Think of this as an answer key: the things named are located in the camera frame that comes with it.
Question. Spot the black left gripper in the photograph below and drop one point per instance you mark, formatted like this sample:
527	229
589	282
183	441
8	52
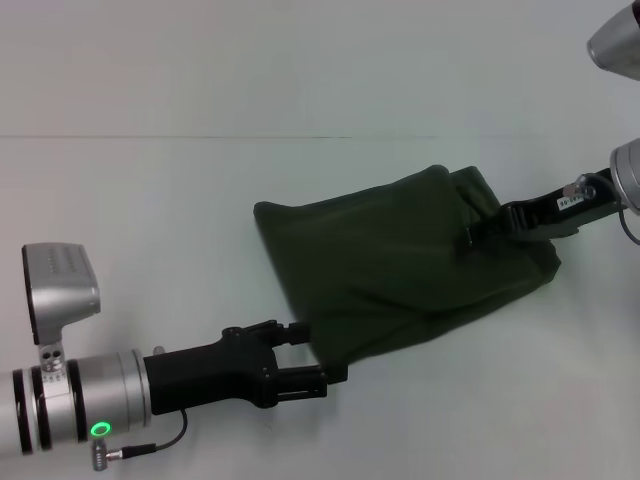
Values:
210	375

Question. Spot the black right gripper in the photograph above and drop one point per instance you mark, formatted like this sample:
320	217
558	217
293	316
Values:
560	210

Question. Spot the dark green t-shirt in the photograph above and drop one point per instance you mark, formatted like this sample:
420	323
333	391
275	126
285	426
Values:
400	280

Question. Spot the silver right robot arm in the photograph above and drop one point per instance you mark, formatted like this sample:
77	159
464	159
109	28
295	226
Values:
627	175

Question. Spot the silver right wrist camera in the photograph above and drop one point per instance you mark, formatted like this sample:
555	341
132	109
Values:
617	40

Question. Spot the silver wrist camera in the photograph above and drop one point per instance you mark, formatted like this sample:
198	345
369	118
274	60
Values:
617	40
60	290

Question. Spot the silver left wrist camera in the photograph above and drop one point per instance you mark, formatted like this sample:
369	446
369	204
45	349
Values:
60	290

